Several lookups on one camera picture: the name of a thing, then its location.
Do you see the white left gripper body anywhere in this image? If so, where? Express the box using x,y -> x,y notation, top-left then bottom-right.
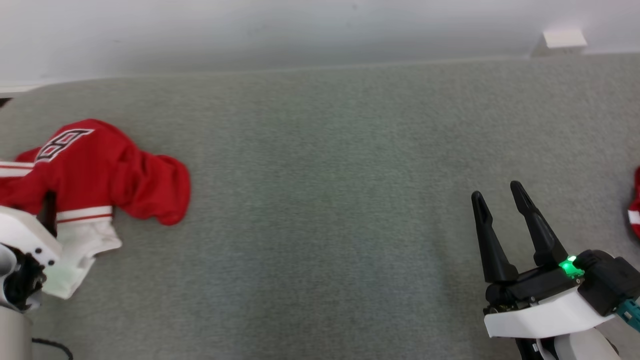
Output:
0,206 -> 63,268

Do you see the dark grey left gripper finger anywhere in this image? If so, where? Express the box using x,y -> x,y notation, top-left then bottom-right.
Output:
40,191 -> 58,237

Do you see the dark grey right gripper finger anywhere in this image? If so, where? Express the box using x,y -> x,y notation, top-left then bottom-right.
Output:
510,181 -> 568,267
471,191 -> 519,284

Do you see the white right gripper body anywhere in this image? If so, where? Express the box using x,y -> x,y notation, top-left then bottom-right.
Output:
483,257 -> 611,338

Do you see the red jersey black number print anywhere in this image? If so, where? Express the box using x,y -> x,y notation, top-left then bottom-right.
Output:
0,118 -> 192,300

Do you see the red garment with white bands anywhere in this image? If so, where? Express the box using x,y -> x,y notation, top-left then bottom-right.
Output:
627,166 -> 640,239

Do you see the grey fabric mat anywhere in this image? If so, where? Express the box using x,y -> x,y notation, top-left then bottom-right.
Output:
0,52 -> 640,360

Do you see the right arm cable teal connector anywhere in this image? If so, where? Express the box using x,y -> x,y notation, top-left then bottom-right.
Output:
616,299 -> 640,332

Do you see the small white wall box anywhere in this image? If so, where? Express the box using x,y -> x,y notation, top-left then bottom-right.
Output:
542,29 -> 588,50

